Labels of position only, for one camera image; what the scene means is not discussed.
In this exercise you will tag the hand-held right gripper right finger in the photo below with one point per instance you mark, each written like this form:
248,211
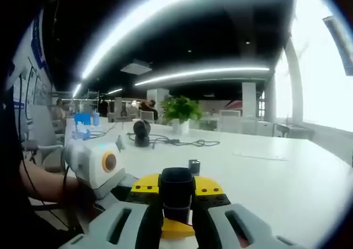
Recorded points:
253,229

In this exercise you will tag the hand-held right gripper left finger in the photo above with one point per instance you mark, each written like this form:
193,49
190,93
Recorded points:
110,227

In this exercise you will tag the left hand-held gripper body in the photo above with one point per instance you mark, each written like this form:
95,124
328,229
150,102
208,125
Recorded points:
93,166

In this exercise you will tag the small white bottle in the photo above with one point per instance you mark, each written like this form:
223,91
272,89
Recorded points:
120,143

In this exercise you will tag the tall dark bottle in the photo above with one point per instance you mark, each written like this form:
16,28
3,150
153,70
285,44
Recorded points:
194,168

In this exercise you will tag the blue boxes on table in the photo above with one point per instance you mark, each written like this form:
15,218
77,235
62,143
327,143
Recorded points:
80,134

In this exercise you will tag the white table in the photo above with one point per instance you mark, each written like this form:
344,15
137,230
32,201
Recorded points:
275,191

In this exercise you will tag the grey office chair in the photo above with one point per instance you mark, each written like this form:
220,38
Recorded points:
41,133

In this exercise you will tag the metal shelving rack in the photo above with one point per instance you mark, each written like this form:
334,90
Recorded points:
92,94

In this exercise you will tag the short ceiling light strip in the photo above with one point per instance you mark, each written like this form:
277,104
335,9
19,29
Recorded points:
114,90
76,90

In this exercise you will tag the green potted plant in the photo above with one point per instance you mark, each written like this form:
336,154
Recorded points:
179,109

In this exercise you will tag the person's black shirt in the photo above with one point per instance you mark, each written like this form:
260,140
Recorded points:
16,218

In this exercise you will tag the row of white office chairs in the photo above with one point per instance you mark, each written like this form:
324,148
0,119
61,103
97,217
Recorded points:
234,124

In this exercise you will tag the ceiling air vent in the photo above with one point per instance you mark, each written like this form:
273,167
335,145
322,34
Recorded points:
136,67

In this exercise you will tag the long ceiling light strip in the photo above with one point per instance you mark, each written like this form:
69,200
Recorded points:
121,28
207,72

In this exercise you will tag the blue and white wall poster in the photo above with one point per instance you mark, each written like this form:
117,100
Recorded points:
38,53

